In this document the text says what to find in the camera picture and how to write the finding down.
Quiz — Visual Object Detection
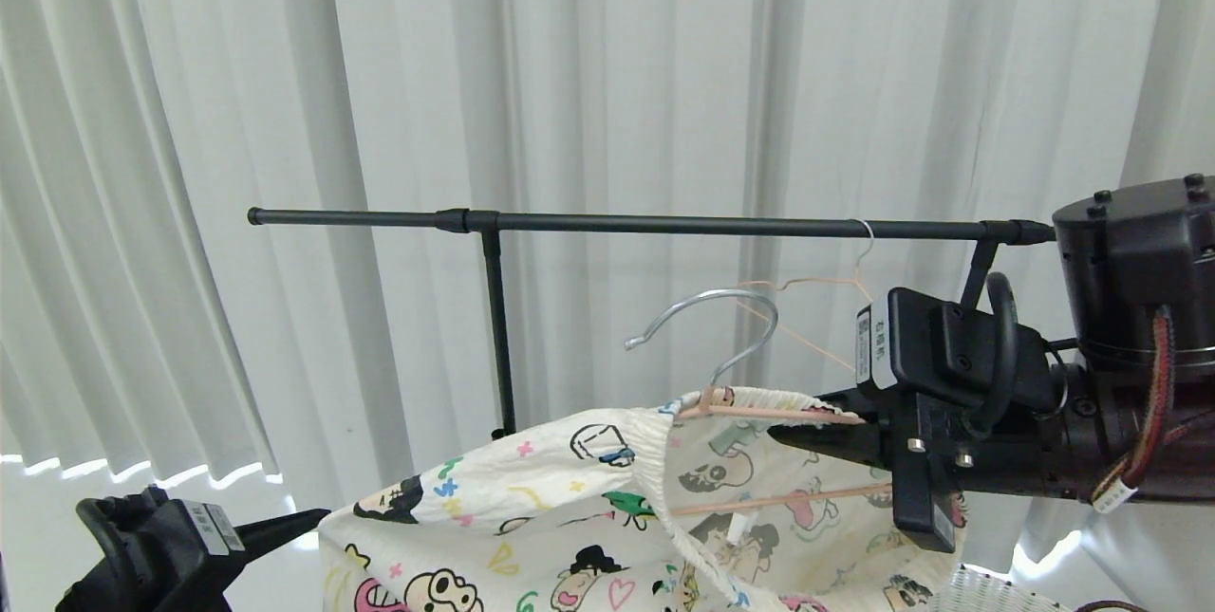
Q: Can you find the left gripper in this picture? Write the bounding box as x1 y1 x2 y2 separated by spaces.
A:
55 546 236 612

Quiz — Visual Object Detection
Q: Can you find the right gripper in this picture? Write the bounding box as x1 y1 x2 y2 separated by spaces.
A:
767 387 1094 553

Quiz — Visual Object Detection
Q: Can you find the pink clothes hanger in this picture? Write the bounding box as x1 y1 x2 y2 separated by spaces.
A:
625 287 895 518
736 218 876 373

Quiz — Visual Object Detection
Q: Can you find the cream printed garment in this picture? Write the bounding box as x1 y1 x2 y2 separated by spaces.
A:
318 386 969 612

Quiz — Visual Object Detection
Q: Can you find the white laundry basket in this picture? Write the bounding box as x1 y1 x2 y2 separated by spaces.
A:
940 563 1154 612

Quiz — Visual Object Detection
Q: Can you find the black clothes rack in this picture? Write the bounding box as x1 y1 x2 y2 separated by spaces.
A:
247 207 1056 439

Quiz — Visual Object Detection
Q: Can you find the white curtain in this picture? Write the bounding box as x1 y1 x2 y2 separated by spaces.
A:
0 0 1215 584

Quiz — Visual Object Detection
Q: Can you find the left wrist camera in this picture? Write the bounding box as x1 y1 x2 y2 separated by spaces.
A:
76 487 246 584

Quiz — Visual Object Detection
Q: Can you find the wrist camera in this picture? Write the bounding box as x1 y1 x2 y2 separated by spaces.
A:
854 287 1062 416
76 487 246 584

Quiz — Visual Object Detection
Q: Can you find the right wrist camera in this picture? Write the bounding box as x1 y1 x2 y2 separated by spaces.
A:
854 287 1062 416

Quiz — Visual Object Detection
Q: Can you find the black cable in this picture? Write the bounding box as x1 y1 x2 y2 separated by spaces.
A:
982 272 1024 435

